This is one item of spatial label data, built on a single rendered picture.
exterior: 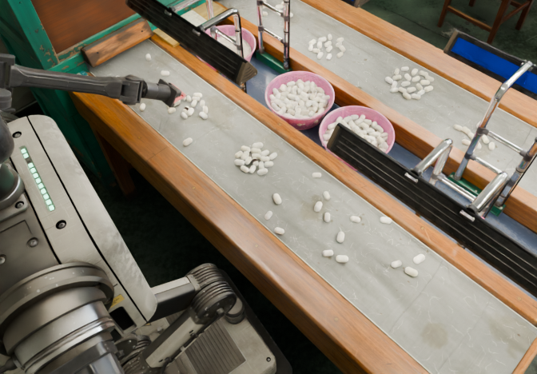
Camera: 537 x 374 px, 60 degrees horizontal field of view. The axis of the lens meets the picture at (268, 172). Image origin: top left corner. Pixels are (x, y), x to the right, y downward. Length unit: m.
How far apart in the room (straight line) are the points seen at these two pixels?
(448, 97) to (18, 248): 1.60
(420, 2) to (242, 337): 2.90
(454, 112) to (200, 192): 0.99
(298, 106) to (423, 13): 2.08
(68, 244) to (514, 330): 1.16
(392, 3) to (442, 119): 2.04
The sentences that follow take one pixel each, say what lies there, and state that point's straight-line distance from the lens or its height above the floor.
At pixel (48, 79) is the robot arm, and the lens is 1.51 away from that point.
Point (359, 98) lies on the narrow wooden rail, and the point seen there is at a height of 0.76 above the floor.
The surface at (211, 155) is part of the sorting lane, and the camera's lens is 1.65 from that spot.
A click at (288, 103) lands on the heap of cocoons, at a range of 1.80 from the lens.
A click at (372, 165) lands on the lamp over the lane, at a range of 1.19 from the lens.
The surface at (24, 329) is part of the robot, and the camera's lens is 0.67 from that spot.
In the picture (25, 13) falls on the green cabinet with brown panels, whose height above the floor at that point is 1.08.
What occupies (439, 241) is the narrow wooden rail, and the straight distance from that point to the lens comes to 1.49.
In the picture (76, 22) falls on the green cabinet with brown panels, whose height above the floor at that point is 0.95.
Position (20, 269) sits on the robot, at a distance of 0.70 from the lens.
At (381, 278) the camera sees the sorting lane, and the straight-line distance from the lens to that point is 1.41.
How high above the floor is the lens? 2.00
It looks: 53 degrees down
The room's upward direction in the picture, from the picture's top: 2 degrees counter-clockwise
